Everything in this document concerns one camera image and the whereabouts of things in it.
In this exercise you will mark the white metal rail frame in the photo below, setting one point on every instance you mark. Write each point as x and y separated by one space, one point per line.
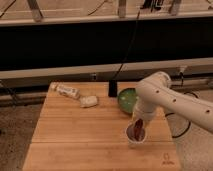
29 73

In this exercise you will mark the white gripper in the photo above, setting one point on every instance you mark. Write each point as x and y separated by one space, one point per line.
146 115

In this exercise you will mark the white ceramic cup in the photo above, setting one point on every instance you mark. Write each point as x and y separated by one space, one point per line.
132 142

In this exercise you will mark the dark red pepper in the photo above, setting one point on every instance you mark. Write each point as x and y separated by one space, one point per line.
138 126

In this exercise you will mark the white labelled bottle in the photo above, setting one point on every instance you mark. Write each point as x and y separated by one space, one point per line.
66 90

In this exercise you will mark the small white cloth lump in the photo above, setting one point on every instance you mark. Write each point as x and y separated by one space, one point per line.
88 101

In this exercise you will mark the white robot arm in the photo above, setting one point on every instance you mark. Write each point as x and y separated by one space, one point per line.
155 90

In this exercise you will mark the black box on table edge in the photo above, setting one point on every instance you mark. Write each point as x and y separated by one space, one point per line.
112 90

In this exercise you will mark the green bowl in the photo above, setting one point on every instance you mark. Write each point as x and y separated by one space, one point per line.
126 100

